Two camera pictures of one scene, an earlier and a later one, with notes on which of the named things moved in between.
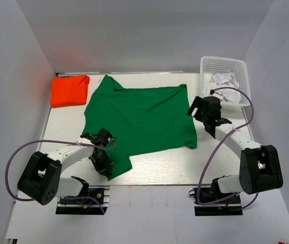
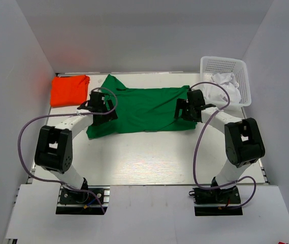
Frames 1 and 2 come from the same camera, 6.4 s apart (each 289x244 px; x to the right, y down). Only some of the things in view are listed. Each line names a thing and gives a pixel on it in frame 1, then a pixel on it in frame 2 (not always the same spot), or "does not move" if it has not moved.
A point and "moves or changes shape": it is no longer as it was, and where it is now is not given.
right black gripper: (198, 109) -> (185, 113)
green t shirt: (139, 120) moves or changes shape
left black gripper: (101, 163) -> (106, 117)
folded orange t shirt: (68, 90) does not move
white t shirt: (222, 80) does not move
